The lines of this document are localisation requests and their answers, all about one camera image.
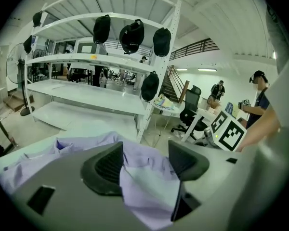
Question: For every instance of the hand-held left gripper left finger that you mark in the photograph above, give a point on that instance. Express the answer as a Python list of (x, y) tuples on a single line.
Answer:
[(74, 201)]

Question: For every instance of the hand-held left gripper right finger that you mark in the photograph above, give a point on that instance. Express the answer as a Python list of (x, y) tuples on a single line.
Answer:
[(219, 177)]

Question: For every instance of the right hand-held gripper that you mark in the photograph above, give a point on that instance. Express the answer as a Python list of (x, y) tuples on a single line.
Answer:
[(231, 133)]

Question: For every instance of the purple sweatshirt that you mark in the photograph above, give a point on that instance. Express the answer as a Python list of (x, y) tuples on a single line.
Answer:
[(147, 189)]

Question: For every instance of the white ceiling light panel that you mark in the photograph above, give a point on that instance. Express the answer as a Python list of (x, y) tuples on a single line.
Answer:
[(207, 70)]

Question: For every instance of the white desk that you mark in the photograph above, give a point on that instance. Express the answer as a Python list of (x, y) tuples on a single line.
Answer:
[(203, 113)]

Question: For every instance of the dried flower bouquet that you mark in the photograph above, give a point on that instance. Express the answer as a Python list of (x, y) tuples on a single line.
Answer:
[(213, 102)]

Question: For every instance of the black office chair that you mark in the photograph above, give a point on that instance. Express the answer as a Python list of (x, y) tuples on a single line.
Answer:
[(191, 97)]

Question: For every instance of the round white side table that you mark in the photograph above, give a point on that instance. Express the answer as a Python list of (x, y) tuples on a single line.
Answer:
[(173, 110)]

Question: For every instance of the colourful pastel cloth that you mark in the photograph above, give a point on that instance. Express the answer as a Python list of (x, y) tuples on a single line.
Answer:
[(166, 103)]

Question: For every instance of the black mezzanine railing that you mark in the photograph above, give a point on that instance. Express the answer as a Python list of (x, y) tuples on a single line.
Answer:
[(195, 48)]

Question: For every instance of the black cap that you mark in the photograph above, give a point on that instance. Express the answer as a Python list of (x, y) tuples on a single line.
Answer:
[(132, 36), (37, 19), (27, 44), (149, 86), (161, 42), (101, 29)]

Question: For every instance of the black standing fan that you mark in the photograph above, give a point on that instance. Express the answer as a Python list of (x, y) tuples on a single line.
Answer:
[(26, 111)]

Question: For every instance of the white metal shelving rack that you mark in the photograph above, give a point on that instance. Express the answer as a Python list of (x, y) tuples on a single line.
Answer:
[(86, 90)]

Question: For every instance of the white box appliance with window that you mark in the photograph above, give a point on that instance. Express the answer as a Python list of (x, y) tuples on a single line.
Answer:
[(77, 48)]

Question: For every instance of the staircase with wooden rail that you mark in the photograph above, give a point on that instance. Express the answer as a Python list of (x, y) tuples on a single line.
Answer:
[(169, 90)]

